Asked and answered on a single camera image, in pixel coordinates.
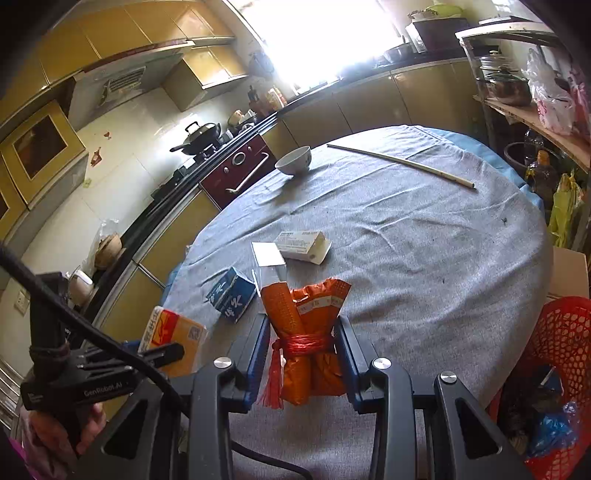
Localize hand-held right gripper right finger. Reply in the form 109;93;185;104
333;315;527;480

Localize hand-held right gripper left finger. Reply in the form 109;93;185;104
85;313;272;480

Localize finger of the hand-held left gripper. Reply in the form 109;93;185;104
131;340;186;371

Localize orange and yellow box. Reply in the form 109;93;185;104
137;305;208;379

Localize orange packet with red string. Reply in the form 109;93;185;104
257;277;352;411

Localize blue and white carton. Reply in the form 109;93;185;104
205;267;259;324

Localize clear plastic box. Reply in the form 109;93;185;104
250;241;288;296

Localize small white cardboard box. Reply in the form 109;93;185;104
274;230;333;266

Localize red plastic basket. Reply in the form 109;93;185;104
488;295;591;480

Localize person's left hand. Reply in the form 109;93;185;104
28;401;109;462

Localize clear bag with brown bowl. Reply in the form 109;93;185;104
85;219;125;271

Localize black kitchen countertop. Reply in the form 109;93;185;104
85;48;472;319

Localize dark red oven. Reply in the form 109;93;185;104
199;135;278;210

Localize black gas stove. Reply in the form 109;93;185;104
152;138;241;199

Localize white ceramic bowl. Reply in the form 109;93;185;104
274;145;313;176

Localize long thin wooden stick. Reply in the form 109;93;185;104
327;143;476;190

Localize black wok with lid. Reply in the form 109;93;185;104
170;121;223;155

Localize brown cardboard box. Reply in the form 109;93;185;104
546;246;591;303

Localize yellow glass door cabinet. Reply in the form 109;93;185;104
0;99;88;241

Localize blue table cover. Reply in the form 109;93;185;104
166;127;548;296

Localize yellow base cabinets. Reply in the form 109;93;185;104
92;58;490;333

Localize dark brown crock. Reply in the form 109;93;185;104
503;142;532;178

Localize cooking oil bottle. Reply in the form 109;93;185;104
524;150;559;208

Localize yellow green plastic bag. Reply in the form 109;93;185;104
547;173;585;250

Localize steel range hood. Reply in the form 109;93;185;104
74;48;185;112

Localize round hanging strainer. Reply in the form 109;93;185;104
249;51;275;77

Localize metal storage rack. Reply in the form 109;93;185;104
455;21;591;171

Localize steel basin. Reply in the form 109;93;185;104
383;44;414;64

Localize bright window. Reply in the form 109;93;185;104
231;0;402;93

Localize steel pot with lid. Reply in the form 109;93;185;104
485;69;532;107

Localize white pot with lid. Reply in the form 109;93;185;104
479;50;509;72

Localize pink and white plastic bag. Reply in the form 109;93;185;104
526;48;578;137

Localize dark microwave oven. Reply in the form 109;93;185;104
405;17;469;55

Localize yellow upper cabinets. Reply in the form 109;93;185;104
0;0;250;107

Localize green plastic basin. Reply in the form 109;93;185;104
425;2;465;18

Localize flat black tray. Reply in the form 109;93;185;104
478;16;543;27

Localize black cable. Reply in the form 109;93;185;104
0;244;317;480

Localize small yellow wall cabinet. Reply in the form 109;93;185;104
164;44;247;112

